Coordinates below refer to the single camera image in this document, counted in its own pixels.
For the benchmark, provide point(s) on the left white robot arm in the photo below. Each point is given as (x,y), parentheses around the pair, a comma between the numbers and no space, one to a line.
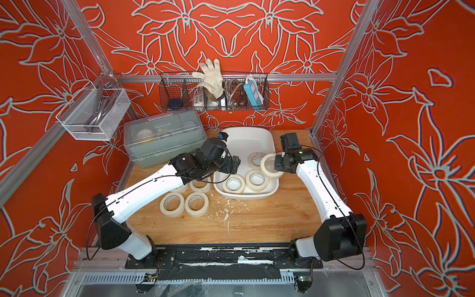
(110,213)

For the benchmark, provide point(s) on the beige tape roll twelve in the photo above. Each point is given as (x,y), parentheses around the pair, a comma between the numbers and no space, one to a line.
(235,184)

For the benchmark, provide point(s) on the beige tape roll five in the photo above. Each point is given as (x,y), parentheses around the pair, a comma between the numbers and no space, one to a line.
(268,167)

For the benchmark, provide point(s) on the black wire basket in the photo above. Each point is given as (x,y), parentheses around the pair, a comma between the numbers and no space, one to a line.
(228,92)

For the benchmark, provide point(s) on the grey lidded storage box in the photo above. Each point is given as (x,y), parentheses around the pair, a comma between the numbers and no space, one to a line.
(157,139)

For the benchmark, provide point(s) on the white wire basket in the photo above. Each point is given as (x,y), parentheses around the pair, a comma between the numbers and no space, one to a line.
(95,113)

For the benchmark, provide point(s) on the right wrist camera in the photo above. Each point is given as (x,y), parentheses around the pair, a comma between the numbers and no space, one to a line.
(290,143)

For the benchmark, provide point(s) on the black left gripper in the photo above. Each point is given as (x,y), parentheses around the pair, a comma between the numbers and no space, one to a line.
(229,168)

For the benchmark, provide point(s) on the beige tape roll two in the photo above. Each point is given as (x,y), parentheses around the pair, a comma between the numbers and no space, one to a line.
(181,189)

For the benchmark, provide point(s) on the beige tape roll nine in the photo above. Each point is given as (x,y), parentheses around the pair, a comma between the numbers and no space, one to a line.
(197,204)

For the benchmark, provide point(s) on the white power strip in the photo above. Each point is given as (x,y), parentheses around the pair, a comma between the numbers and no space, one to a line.
(198,101)

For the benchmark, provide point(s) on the beige tape roll ten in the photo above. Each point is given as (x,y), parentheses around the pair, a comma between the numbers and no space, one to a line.
(255,160)

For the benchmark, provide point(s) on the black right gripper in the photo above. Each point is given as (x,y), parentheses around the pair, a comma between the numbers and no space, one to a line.
(276,164)

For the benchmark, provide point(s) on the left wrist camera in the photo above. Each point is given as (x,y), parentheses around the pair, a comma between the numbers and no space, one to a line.
(215,148)

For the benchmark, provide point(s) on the beige tape roll six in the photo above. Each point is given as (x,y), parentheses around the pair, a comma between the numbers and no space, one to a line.
(256,180)

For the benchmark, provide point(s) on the beige tape roll three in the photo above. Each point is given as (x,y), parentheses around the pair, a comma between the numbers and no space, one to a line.
(172,205)

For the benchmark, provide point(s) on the dark blue round lid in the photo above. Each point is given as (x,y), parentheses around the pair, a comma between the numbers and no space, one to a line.
(175,104)

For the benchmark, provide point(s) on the white plastic tray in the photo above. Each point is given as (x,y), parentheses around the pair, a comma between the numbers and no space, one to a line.
(243,142)

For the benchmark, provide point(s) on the blue box in basket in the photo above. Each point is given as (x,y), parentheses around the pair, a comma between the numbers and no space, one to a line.
(253,93)

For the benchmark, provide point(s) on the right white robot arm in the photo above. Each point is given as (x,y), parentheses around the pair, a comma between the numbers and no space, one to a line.
(342,232)

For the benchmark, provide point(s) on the beige tape roll eight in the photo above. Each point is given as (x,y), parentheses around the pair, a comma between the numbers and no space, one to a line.
(201,186)

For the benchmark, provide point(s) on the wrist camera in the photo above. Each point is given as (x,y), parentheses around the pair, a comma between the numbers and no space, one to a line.
(290,143)
(215,148)

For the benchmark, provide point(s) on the white work glove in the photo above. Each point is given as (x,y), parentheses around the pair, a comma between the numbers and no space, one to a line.
(210,76)

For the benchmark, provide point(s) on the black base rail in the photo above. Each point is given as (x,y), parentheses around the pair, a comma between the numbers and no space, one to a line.
(225,262)

